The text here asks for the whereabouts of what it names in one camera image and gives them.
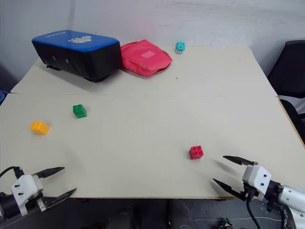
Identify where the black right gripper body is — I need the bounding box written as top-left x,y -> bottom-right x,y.
239,180 -> 265,203

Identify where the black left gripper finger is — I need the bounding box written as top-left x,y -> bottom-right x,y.
36,187 -> 78,212
31,167 -> 66,179

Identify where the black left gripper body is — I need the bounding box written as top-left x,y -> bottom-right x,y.
25,175 -> 48,216

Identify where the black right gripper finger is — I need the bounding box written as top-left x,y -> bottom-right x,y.
222,156 -> 259,167
212,178 -> 245,200

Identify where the small black floor device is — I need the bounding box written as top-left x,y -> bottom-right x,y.
219,218 -> 236,229

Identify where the red toy brick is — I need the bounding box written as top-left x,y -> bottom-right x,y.
189,145 -> 205,160

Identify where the yellow toy brick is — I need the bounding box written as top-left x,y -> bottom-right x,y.
30,121 -> 51,135

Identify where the green toy brick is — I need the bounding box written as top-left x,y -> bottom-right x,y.
72,104 -> 88,119

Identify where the blue object beside table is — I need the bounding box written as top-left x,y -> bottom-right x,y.
0,90 -> 9,106

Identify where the black office chair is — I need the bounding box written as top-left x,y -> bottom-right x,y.
266,40 -> 305,99

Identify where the blue and black padded case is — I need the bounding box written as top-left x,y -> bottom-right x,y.
31,30 -> 121,83

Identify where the pink fabric bag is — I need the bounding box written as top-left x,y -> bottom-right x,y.
120,39 -> 173,77

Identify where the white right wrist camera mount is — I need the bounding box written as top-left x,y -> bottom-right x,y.
242,164 -> 273,195

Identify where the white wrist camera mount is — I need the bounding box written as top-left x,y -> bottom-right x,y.
242,164 -> 273,195
10,174 -> 44,217

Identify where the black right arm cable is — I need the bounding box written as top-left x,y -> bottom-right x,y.
245,190 -> 264,229

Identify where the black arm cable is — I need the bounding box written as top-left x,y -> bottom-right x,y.
0,166 -> 24,178
245,190 -> 264,229

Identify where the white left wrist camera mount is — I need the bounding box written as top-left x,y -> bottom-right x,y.
10,174 -> 44,217

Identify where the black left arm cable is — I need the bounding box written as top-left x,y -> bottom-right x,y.
0,166 -> 24,178

